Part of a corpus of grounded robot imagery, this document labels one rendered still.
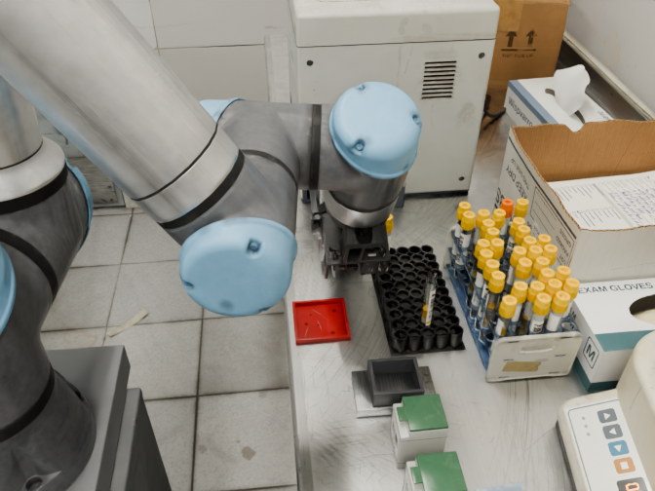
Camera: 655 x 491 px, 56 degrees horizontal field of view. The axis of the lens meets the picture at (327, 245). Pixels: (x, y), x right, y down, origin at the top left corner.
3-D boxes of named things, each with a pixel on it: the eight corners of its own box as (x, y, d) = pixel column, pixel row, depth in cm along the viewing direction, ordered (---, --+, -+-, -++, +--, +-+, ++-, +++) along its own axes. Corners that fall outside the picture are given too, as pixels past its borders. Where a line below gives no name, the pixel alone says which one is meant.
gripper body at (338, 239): (322, 281, 73) (327, 245, 62) (315, 213, 76) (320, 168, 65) (386, 276, 74) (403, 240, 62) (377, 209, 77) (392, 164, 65)
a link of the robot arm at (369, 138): (323, 70, 51) (426, 76, 51) (318, 138, 61) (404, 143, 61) (321, 156, 48) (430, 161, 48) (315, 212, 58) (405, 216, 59)
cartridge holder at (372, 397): (351, 378, 72) (351, 358, 70) (427, 373, 73) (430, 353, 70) (357, 418, 68) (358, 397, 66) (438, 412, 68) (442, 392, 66)
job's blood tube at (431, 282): (417, 329, 77) (425, 271, 71) (427, 328, 78) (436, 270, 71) (419, 337, 76) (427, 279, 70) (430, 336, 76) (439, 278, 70)
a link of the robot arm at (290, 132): (173, 143, 46) (321, 151, 46) (197, 80, 55) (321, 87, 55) (182, 228, 51) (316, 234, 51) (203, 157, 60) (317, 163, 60)
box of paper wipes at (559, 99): (503, 108, 123) (516, 46, 115) (558, 103, 125) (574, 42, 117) (554, 168, 106) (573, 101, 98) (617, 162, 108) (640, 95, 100)
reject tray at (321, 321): (291, 305, 81) (291, 301, 81) (343, 301, 82) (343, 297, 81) (295, 345, 76) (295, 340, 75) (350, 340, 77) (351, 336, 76)
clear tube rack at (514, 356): (442, 265, 87) (447, 225, 83) (510, 260, 88) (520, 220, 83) (485, 383, 72) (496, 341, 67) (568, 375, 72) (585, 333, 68)
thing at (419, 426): (389, 434, 66) (393, 396, 62) (433, 431, 67) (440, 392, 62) (396, 470, 63) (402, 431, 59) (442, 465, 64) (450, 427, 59)
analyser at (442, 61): (290, 119, 120) (283, -47, 101) (429, 112, 122) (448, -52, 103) (302, 213, 97) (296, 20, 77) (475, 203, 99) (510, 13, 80)
